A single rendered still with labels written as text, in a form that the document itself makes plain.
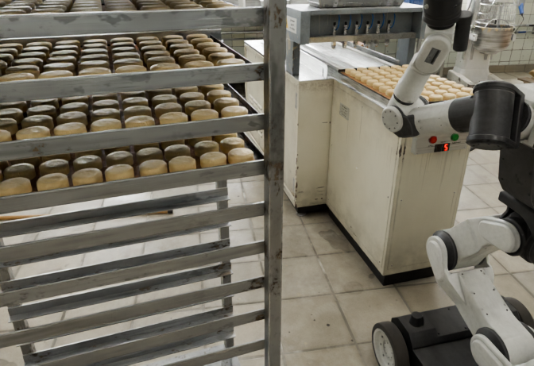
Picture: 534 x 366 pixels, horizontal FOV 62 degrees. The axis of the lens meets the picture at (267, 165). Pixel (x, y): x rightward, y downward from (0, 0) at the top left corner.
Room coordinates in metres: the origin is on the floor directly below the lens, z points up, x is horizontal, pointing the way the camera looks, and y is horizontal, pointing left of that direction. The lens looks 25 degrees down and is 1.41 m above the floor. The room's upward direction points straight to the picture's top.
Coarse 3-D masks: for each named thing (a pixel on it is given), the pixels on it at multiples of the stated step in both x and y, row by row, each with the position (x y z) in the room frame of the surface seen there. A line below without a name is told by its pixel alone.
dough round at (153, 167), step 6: (144, 162) 0.75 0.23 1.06; (150, 162) 0.75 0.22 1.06; (156, 162) 0.75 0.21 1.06; (162, 162) 0.75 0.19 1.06; (144, 168) 0.73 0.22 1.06; (150, 168) 0.73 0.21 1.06; (156, 168) 0.73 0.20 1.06; (162, 168) 0.73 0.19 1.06; (144, 174) 0.72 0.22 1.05; (150, 174) 0.72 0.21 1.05; (156, 174) 0.72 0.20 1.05
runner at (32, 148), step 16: (128, 128) 0.68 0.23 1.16; (144, 128) 0.69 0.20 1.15; (160, 128) 0.69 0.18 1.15; (176, 128) 0.70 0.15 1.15; (192, 128) 0.71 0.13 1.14; (208, 128) 0.72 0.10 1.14; (224, 128) 0.73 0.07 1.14; (240, 128) 0.74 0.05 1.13; (256, 128) 0.75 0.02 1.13; (0, 144) 0.62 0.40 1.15; (16, 144) 0.62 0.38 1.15; (32, 144) 0.63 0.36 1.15; (48, 144) 0.64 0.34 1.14; (64, 144) 0.65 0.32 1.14; (80, 144) 0.65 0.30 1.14; (96, 144) 0.66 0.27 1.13; (112, 144) 0.67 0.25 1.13; (128, 144) 0.68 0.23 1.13; (0, 160) 0.62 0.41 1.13
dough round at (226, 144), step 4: (224, 140) 0.86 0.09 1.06; (228, 140) 0.86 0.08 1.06; (232, 140) 0.86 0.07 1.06; (236, 140) 0.86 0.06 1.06; (240, 140) 0.86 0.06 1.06; (220, 144) 0.85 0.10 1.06; (224, 144) 0.84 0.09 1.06; (228, 144) 0.84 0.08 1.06; (232, 144) 0.84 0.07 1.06; (236, 144) 0.84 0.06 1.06; (240, 144) 0.84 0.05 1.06; (220, 148) 0.85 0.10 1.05; (224, 148) 0.84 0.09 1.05; (228, 148) 0.83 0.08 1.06; (232, 148) 0.83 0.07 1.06; (224, 152) 0.84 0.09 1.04
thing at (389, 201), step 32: (352, 96) 2.07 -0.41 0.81; (352, 128) 2.04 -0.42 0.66; (384, 128) 1.76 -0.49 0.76; (352, 160) 2.01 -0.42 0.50; (384, 160) 1.73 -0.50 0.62; (416, 160) 1.65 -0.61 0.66; (448, 160) 1.69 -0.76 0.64; (352, 192) 1.98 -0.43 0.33; (384, 192) 1.70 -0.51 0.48; (416, 192) 1.66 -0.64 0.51; (448, 192) 1.70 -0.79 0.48; (352, 224) 1.95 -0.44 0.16; (384, 224) 1.67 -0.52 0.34; (416, 224) 1.67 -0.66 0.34; (448, 224) 1.71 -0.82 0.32; (384, 256) 1.64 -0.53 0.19; (416, 256) 1.67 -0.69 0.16
